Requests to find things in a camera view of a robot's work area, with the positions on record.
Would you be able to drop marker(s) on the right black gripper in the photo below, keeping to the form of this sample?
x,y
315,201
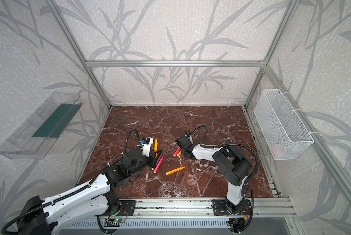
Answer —
x,y
182,144

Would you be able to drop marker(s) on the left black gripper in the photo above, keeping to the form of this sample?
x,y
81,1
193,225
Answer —
x,y
152,158

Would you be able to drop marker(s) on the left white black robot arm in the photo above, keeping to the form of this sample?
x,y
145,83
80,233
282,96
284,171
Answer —
x,y
94,197

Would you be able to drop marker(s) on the purple highlighter pen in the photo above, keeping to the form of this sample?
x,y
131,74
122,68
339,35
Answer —
x,y
159,158

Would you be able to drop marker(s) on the translucent pen cap lowest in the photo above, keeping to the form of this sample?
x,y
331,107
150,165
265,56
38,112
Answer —
x,y
192,182

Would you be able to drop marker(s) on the pink highlighter beside purple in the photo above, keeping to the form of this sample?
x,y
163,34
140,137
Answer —
x,y
159,164

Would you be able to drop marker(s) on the pink highlighter upper pair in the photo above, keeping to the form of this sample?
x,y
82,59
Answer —
x,y
177,152

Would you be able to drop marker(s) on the small green circuit board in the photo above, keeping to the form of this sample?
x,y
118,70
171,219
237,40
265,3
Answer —
x,y
114,222

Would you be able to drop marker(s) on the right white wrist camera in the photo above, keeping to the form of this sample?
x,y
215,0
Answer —
x,y
188,134

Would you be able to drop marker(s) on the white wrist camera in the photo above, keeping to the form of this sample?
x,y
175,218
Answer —
x,y
188,134
145,145

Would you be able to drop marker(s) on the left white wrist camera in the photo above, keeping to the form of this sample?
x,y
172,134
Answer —
x,y
145,145

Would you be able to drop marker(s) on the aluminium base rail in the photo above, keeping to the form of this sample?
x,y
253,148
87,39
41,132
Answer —
x,y
173,207

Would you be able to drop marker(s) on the aluminium frame crossbar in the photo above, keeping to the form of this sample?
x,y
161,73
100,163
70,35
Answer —
x,y
174,63

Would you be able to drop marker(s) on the white wire mesh basket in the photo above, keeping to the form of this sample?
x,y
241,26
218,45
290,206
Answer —
x,y
284,132

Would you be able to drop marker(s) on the clear plastic wall tray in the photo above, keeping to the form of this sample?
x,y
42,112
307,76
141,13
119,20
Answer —
x,y
35,137

